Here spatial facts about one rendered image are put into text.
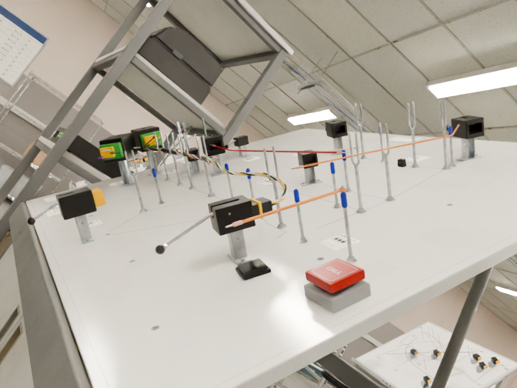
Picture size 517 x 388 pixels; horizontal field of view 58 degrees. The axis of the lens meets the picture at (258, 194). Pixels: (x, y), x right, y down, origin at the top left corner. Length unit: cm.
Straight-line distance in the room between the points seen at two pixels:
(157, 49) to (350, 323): 138
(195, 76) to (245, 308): 132
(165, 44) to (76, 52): 658
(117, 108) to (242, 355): 778
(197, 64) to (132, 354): 138
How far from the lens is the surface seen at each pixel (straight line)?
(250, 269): 65
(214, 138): 126
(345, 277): 54
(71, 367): 57
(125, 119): 819
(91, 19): 844
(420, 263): 64
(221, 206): 68
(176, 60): 177
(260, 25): 184
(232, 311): 58
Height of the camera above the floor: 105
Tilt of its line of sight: 9 degrees up
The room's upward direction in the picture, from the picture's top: 32 degrees clockwise
